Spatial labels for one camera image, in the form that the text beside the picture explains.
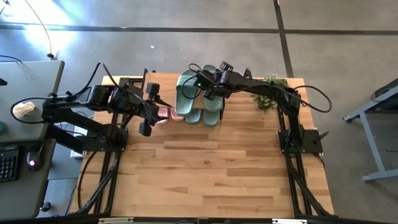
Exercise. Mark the black round foot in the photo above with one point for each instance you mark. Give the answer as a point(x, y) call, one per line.
point(45, 207)

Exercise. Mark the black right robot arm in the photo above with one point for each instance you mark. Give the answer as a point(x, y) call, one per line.
point(267, 88)

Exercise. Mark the small black object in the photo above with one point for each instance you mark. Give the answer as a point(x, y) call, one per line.
point(2, 82)

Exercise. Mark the silver bracket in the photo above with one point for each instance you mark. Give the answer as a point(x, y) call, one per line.
point(115, 220)
point(289, 221)

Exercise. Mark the wooden shelf with black frame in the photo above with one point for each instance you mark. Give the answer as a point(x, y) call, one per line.
point(164, 81)

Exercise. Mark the grey metal table frame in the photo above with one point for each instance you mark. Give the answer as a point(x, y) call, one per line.
point(381, 175)

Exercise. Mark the green rubber slide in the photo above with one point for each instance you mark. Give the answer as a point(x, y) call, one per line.
point(211, 119)
point(194, 119)
point(214, 105)
point(183, 105)

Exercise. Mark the black table-level camera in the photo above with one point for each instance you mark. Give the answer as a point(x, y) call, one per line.
point(202, 221)

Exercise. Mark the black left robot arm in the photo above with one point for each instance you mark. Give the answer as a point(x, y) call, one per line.
point(99, 96)

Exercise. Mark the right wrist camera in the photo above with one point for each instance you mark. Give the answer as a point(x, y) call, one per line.
point(203, 81)

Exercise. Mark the crumpled white tissue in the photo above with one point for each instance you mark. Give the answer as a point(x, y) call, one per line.
point(23, 109)

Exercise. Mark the pink rubber slide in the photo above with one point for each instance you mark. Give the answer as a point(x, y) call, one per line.
point(177, 117)
point(164, 113)

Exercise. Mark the black keyboard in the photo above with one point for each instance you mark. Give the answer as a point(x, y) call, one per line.
point(7, 165)

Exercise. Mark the black computer mouse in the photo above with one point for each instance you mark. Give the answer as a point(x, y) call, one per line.
point(35, 158)

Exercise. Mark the green round object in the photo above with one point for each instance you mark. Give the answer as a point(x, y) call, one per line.
point(2, 127)

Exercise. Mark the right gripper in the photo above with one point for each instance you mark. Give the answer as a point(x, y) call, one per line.
point(222, 82)

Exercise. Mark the small green potted plant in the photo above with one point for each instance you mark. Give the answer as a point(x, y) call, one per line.
point(264, 101)

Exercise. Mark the dark grey desk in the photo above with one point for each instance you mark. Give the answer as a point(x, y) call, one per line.
point(25, 193)

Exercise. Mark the black flat device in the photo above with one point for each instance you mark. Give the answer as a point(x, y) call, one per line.
point(388, 88)

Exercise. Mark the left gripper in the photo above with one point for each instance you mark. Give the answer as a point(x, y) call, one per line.
point(149, 110)

